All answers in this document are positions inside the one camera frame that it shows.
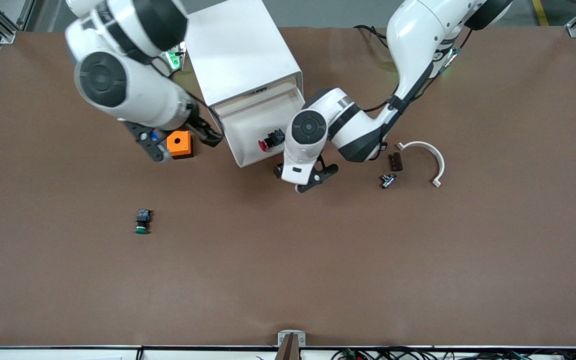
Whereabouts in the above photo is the red push button switch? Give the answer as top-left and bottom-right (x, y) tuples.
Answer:
(258, 128), (286, 152)

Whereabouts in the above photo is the white drawer cabinet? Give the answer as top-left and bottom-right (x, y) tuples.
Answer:
(184, 0), (305, 121)

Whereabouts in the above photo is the white curved pipe clamp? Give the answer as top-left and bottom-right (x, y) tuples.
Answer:
(396, 141), (446, 188)

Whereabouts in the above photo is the orange button enclosure box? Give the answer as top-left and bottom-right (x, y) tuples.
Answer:
(166, 130), (194, 160)

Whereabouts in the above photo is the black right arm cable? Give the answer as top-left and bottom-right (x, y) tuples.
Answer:
(173, 80), (225, 138)

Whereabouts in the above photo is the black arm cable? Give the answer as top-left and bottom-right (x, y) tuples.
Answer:
(173, 80), (225, 138)
(360, 27), (474, 113)

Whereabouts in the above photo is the green push button switch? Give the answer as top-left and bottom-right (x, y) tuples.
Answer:
(134, 208), (153, 235)

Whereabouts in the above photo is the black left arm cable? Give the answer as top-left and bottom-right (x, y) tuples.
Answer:
(360, 27), (474, 113)

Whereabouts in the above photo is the black base power cable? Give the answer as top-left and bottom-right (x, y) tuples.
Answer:
(353, 24), (391, 51)

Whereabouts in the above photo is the grey metal table bracket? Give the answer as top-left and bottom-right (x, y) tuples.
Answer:
(277, 330), (307, 348)

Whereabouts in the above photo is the tangled cable bundle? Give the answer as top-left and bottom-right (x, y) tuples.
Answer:
(330, 346), (576, 360)

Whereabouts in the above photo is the white table edge rail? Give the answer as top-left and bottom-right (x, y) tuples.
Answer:
(0, 345), (576, 360)

